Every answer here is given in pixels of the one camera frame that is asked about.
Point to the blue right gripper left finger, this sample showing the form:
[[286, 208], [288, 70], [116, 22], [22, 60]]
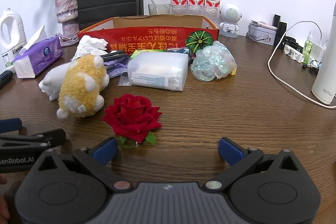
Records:
[[105, 151]]

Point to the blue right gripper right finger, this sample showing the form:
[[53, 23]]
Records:
[[230, 151]]

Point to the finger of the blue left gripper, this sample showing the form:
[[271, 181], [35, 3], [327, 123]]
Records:
[[9, 125]]

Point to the red artificial rose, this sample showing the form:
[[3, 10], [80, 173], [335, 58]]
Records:
[[133, 120]]

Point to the yellow white plush toy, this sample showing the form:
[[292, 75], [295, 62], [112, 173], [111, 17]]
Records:
[[76, 86]]

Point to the small clear zip bag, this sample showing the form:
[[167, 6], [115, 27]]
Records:
[[124, 80]]

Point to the purple cloth pouch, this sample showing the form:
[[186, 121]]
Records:
[[116, 65]]

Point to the iridescent plastic bag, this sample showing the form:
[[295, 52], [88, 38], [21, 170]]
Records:
[[213, 62]]

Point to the green yellow snack packet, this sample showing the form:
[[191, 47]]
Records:
[[136, 52]]

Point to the translucent cotton swab box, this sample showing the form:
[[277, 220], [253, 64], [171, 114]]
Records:
[[162, 70]]

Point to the white tissue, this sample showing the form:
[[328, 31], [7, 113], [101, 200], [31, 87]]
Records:
[[88, 45]]

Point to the blue snack packet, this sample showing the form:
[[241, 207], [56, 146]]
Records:
[[183, 50]]

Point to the black remote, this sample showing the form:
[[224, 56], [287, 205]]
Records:
[[5, 77]]

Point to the purple tissue pack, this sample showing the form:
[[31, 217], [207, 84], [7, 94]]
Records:
[[37, 55]]

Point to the white detergent jug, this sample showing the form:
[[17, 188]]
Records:
[[13, 37]]

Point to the white thermos bottle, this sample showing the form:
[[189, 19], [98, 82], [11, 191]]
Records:
[[324, 86]]

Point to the white power strip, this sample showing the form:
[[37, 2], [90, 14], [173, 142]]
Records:
[[293, 54]]

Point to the small tin box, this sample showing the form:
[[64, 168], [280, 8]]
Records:
[[261, 32]]

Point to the red orange cardboard box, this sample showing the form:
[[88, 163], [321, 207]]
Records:
[[154, 32]]

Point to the green spray bottle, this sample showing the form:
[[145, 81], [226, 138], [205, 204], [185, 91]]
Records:
[[307, 47]]

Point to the mottled purple vase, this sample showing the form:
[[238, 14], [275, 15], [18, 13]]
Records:
[[67, 16]]

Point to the black box pair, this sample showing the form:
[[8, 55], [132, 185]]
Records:
[[281, 28]]

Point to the white astronaut speaker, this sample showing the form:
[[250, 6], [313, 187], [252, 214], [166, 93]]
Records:
[[229, 25]]

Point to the glass cup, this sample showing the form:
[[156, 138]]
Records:
[[163, 9]]

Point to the right water bottle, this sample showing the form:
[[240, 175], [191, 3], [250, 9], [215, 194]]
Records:
[[212, 10]]

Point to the glass straw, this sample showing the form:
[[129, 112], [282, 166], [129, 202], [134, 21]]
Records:
[[154, 8]]

